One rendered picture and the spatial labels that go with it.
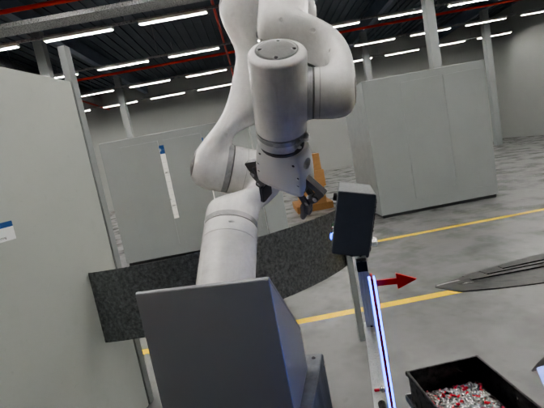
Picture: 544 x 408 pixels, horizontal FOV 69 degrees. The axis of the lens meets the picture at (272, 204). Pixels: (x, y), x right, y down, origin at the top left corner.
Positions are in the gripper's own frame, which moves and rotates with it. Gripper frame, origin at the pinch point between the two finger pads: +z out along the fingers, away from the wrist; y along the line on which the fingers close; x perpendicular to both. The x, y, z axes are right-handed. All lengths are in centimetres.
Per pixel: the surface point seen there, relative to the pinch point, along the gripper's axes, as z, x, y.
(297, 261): 142, -70, 41
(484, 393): 31, 2, -47
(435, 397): 32, 7, -39
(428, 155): 384, -494, 43
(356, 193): 25.6, -32.3, -3.0
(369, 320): 50, -10, -19
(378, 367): 39.6, 4.7, -26.8
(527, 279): -13.2, 6.5, -39.5
